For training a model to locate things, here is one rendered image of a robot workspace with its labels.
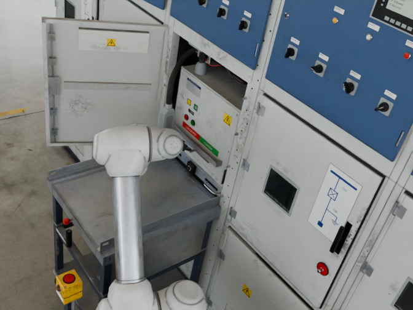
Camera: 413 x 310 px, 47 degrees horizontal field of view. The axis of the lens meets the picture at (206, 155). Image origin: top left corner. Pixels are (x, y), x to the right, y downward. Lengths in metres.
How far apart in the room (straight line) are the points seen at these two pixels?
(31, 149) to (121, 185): 2.59
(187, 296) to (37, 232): 1.91
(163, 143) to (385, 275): 0.93
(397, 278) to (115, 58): 1.69
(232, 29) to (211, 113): 0.51
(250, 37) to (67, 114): 1.18
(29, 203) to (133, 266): 2.07
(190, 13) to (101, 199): 1.01
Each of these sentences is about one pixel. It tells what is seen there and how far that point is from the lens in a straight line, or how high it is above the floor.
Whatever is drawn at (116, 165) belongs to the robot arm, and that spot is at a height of 1.46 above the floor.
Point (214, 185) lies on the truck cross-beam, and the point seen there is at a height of 0.91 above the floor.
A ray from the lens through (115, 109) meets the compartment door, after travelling 2.72.
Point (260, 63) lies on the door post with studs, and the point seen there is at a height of 1.68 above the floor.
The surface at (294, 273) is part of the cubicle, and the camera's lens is 2.21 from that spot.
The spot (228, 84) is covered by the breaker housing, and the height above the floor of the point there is 1.39.
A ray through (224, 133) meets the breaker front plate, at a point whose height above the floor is 1.22.
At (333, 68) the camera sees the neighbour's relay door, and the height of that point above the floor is 1.84.
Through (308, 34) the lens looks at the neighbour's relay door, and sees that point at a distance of 1.80.
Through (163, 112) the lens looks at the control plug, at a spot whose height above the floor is 1.15.
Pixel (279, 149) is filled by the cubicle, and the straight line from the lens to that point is 2.01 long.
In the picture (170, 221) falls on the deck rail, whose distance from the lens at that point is 2.32.
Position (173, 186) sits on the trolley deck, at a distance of 2.56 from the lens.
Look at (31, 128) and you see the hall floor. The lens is 4.48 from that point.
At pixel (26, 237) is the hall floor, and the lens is 3.46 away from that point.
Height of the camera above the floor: 2.47
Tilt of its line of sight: 35 degrees down
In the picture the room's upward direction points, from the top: 11 degrees clockwise
